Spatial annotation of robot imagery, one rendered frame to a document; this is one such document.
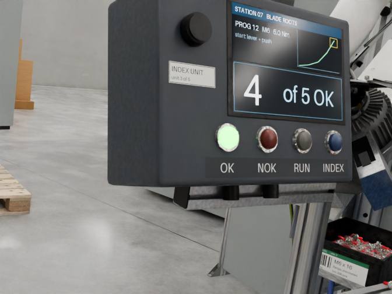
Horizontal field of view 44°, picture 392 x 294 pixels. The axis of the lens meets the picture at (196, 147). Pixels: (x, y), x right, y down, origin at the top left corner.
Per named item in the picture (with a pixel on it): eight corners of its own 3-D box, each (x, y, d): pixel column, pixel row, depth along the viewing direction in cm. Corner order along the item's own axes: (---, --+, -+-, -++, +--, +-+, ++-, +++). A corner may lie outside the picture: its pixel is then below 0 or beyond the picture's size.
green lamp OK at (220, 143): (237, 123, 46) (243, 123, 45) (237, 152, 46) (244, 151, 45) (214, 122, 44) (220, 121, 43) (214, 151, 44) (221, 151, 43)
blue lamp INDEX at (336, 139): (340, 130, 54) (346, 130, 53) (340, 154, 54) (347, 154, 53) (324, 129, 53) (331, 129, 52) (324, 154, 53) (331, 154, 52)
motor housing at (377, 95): (310, 157, 147) (291, 129, 140) (352, 104, 153) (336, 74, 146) (373, 177, 129) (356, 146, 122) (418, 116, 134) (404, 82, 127)
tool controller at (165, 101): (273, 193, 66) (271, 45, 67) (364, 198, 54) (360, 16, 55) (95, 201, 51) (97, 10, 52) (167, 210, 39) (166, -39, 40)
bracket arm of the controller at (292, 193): (316, 195, 67) (320, 174, 67) (333, 202, 65) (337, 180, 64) (171, 202, 54) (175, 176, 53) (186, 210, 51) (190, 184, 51)
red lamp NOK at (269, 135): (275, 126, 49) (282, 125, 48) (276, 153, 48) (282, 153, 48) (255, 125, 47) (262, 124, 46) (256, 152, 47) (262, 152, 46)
